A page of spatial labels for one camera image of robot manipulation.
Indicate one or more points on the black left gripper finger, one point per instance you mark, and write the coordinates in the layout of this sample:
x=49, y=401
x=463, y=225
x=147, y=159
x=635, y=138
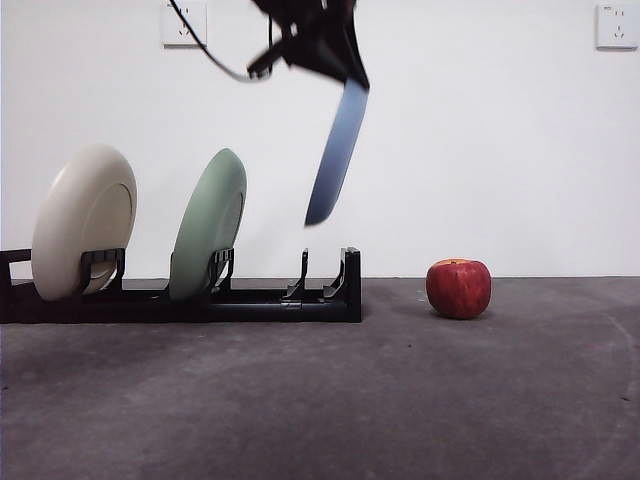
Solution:
x=357, y=55
x=320, y=57

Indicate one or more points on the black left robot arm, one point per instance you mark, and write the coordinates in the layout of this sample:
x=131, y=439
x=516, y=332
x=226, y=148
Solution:
x=305, y=15

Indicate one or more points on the blue plate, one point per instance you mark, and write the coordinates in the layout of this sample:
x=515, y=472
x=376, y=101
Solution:
x=337, y=160

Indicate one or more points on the cream plate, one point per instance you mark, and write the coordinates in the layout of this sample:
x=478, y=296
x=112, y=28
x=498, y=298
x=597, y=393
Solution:
x=75, y=220

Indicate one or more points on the red apple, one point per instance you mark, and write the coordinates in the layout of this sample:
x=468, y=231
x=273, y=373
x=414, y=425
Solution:
x=458, y=290

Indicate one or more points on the light green plate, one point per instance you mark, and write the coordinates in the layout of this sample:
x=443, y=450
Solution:
x=207, y=220

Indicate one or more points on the white wall socket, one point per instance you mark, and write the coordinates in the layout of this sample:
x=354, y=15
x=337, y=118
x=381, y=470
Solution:
x=616, y=27
x=172, y=35

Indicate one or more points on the black plate rack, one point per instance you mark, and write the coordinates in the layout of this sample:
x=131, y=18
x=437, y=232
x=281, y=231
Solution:
x=250, y=312

